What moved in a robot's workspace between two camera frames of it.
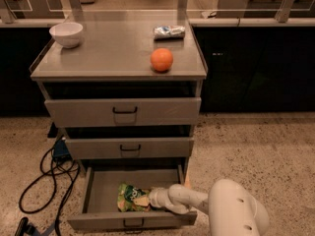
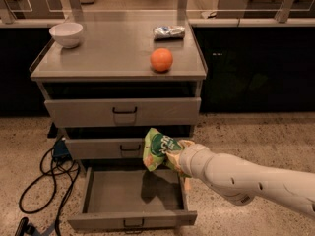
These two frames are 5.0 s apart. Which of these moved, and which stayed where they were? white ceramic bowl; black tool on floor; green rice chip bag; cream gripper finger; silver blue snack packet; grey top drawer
Moved: cream gripper finger; green rice chip bag
Stayed: black tool on floor; white ceramic bowl; grey top drawer; silver blue snack packet
